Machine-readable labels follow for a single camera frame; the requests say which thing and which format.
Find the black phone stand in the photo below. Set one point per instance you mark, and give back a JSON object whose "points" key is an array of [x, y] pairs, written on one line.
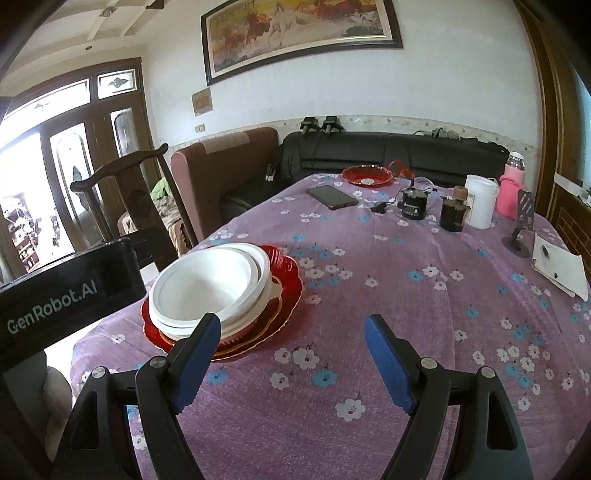
{"points": [[526, 205]]}

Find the wooden partition cabinet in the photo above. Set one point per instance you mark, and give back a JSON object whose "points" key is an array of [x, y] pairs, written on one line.
{"points": [[568, 217]]}

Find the white notebook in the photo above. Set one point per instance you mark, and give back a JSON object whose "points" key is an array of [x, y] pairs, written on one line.
{"points": [[561, 272]]}

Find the red glass plate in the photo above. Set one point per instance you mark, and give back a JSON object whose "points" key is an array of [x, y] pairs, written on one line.
{"points": [[355, 175], [286, 277]]}

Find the small framed picture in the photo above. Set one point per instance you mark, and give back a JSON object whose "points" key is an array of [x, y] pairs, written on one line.
{"points": [[202, 101]]}

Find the white flat box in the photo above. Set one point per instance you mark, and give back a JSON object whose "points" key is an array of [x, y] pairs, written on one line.
{"points": [[568, 181]]}

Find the white plastic jar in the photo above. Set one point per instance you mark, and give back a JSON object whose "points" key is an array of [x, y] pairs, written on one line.
{"points": [[480, 207]]}

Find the black leather sofa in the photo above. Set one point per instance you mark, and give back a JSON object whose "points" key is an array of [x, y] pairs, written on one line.
{"points": [[369, 147]]}

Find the white paper bowl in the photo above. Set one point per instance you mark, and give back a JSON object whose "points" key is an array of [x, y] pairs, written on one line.
{"points": [[198, 286], [263, 277]]}

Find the beige plastic bowl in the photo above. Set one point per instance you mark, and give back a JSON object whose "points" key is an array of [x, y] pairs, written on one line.
{"points": [[249, 323]]}

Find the black smartphone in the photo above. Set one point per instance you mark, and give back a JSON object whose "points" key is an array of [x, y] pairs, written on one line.
{"points": [[332, 196]]}

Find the clear plastic lid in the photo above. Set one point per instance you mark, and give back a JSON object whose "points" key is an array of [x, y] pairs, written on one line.
{"points": [[425, 182]]}

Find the purple floral tablecloth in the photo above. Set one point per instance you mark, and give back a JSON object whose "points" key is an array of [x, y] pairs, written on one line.
{"points": [[369, 277]]}

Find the dark wooden chair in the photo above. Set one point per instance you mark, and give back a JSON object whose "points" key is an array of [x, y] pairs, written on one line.
{"points": [[138, 207]]}

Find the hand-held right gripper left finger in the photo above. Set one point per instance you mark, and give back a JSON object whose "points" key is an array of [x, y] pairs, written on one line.
{"points": [[198, 364]]}

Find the red plastic bag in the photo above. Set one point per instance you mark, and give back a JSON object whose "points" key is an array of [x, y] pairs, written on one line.
{"points": [[406, 171]]}

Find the black clamp device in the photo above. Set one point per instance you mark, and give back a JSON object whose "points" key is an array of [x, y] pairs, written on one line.
{"points": [[309, 125], [332, 124]]}

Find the motor with brown wheel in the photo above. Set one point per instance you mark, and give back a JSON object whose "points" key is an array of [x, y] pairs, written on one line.
{"points": [[452, 214]]}

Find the pink sleeved bottle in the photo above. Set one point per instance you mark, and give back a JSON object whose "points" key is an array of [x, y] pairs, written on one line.
{"points": [[508, 198]]}

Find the wooden door frame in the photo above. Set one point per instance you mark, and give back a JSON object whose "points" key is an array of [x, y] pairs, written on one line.
{"points": [[549, 92]]}

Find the black power adapter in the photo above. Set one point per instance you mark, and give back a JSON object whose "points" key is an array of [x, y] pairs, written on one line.
{"points": [[379, 207]]}

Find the black electric motor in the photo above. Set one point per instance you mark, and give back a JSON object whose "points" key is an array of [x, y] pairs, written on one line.
{"points": [[414, 207]]}

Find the black pen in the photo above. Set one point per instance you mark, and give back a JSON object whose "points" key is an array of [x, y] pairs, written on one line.
{"points": [[545, 251]]}

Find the brown armchair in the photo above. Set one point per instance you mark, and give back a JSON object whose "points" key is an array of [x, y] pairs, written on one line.
{"points": [[217, 175]]}

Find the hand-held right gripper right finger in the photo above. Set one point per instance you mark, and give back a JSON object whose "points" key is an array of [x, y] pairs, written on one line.
{"points": [[388, 364]]}

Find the wooden glass door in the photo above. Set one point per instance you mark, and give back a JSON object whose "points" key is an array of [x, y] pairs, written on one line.
{"points": [[94, 129]]}

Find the framed horse painting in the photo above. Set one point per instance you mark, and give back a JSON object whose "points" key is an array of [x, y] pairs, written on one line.
{"points": [[295, 32]]}

